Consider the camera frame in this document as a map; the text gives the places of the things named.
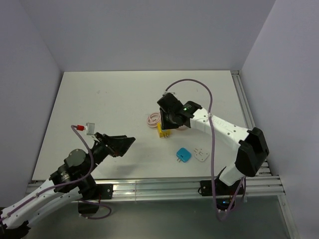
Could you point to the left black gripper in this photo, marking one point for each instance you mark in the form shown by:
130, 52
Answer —
115, 145

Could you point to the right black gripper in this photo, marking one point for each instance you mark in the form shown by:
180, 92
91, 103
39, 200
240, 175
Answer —
166, 125

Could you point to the yellow cube socket adapter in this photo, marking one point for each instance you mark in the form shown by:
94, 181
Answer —
163, 133

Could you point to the white plug adapter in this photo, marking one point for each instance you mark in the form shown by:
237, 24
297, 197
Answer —
201, 154

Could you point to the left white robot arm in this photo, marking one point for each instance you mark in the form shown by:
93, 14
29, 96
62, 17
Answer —
72, 181

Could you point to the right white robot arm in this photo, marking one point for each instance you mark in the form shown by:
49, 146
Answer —
249, 144

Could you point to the blue plug adapter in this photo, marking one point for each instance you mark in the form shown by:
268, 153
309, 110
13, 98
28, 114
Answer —
183, 155

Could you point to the pink round power strip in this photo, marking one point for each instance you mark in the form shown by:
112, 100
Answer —
182, 128

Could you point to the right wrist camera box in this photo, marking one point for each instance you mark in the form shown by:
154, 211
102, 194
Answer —
169, 95

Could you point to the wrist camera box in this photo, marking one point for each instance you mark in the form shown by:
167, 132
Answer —
90, 130
169, 95

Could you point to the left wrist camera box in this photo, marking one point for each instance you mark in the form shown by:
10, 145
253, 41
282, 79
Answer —
90, 130

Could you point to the aluminium front rail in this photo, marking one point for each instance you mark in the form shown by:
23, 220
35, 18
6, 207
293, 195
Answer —
183, 188

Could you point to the aluminium rail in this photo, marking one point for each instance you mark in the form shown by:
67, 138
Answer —
249, 121
183, 188

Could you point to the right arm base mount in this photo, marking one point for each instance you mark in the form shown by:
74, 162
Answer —
227, 192

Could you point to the aluminium right rail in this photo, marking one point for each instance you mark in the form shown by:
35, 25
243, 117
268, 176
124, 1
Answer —
249, 121

